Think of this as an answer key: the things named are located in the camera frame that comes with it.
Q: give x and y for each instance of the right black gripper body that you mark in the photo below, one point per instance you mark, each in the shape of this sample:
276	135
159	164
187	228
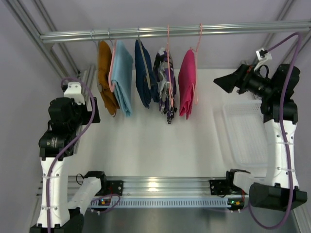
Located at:
241	78

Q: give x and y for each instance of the pink wire hanger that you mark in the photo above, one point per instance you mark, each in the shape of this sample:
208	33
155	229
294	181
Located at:
196	51
169	68

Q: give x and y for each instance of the pink trousers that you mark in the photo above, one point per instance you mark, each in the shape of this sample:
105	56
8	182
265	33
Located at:
186	83

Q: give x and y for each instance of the purple camouflage trousers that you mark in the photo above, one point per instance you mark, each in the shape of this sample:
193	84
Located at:
160	69

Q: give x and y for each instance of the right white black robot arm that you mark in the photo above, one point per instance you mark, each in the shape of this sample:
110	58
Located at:
280	189

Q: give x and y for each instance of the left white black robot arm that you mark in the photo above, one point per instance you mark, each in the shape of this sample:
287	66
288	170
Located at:
58	213

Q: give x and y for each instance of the mustard brown trousers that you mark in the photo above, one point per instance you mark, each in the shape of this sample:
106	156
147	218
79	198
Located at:
104	62

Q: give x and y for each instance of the light blue trousers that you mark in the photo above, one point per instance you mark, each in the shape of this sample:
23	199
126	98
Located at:
122	78

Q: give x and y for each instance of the grey hanger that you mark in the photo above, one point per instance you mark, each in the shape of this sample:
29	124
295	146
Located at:
144	60

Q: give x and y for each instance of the white plastic basket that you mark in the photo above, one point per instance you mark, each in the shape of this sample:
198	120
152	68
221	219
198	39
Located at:
246	133

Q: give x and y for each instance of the dark blue jeans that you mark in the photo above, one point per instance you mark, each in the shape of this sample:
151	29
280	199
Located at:
145	94

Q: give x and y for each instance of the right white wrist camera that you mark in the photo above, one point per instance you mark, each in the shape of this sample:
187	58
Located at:
263	56

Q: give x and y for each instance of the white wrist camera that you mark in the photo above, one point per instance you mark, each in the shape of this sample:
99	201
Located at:
263	56
74	91

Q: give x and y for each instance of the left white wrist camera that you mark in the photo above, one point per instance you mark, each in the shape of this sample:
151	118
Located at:
74	91

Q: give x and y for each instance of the aluminium hanging rail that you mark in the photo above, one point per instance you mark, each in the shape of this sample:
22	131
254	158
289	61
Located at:
157	32

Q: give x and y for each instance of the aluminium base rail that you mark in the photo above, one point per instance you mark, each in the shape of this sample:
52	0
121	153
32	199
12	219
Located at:
164	187

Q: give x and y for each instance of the right aluminium frame post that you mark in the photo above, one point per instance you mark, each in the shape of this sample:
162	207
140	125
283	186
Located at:
294	16

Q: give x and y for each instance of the aluminium frame post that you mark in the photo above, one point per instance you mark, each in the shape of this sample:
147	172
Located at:
294	16
29	25

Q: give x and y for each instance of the silver wire hanger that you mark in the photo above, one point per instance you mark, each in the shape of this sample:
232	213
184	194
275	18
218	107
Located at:
92	38

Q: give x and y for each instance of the slotted cable duct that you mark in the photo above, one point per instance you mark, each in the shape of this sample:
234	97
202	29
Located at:
173	203

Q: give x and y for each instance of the left aluminium frame post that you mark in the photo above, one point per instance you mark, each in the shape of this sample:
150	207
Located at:
29	25

